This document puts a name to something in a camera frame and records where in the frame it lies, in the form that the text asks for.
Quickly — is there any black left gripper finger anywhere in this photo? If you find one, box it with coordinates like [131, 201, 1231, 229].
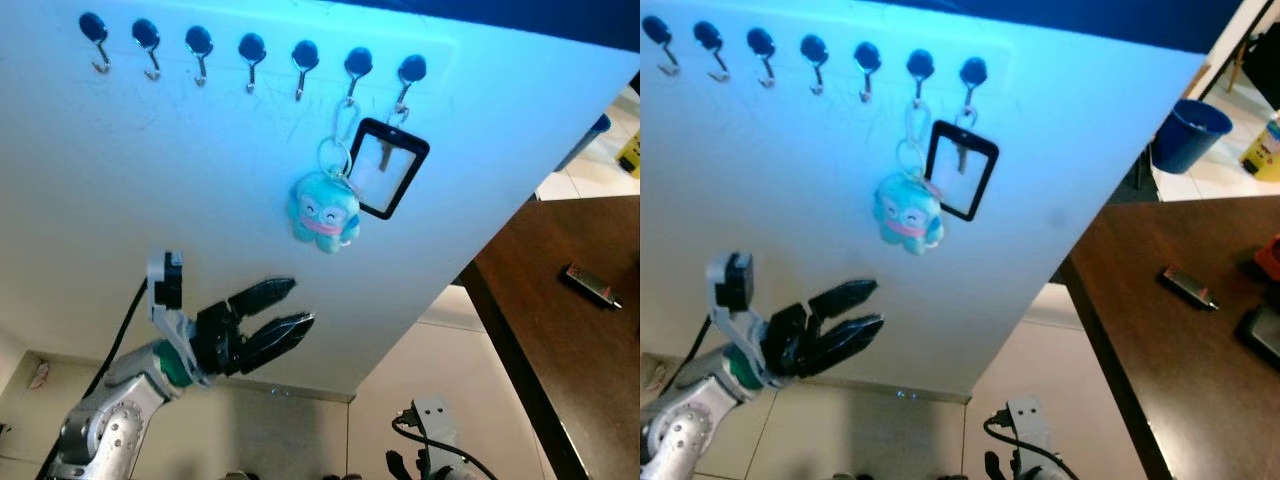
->
[240, 312, 315, 373]
[228, 277, 297, 319]
[812, 314, 885, 377]
[808, 279, 879, 321]

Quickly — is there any white hook board panel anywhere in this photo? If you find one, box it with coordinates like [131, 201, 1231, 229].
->
[0, 0, 641, 396]
[640, 0, 1211, 401]

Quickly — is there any black framed clear card holder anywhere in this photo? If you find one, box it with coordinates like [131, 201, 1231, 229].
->
[345, 117, 431, 221]
[923, 119, 1001, 222]

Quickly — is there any dark brown wooden table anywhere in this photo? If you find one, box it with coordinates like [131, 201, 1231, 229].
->
[1052, 194, 1280, 480]
[455, 194, 641, 480]

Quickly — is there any small black flat gadget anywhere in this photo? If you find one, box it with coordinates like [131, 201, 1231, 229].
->
[1160, 265, 1221, 311]
[562, 263, 623, 310]

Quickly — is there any yellow container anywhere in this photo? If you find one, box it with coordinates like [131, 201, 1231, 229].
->
[1240, 112, 1280, 183]
[616, 128, 641, 179]

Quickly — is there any black flat device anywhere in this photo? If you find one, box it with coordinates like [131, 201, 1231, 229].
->
[1236, 305, 1280, 363]

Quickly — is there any blue plastic bin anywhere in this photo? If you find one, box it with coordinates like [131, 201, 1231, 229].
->
[1150, 98, 1234, 175]
[556, 113, 612, 173]

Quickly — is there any orange object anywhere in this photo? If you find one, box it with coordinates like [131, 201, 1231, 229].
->
[1254, 235, 1280, 283]

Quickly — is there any dark chair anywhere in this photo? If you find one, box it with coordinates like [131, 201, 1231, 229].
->
[1226, 22, 1280, 111]

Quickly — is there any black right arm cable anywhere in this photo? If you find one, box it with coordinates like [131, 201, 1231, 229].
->
[985, 410, 1091, 480]
[392, 410, 498, 480]

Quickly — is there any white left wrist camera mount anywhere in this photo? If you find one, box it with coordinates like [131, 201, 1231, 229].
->
[146, 250, 216, 386]
[705, 252, 776, 386]

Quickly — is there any teal plush toy keychain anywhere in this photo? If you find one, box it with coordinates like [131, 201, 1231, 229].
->
[872, 98, 948, 257]
[287, 98, 363, 255]

